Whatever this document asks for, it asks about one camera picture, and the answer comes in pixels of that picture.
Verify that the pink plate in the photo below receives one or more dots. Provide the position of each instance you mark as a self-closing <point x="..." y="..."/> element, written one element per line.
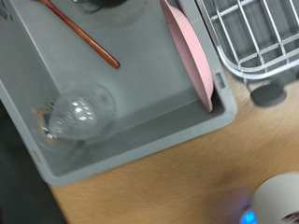
<point x="190" y="53"/>

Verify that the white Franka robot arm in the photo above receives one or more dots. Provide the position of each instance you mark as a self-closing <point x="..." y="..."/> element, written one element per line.
<point x="277" y="196"/>

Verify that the dish drying rack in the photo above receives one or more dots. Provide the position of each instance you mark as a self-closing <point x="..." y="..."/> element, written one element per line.
<point x="274" y="28"/>

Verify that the grey plastic crate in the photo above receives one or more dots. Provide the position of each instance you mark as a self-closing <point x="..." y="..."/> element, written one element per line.
<point x="140" y="77"/>

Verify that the clear wine glass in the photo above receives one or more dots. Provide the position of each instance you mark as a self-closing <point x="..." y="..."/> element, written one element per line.
<point x="78" y="115"/>

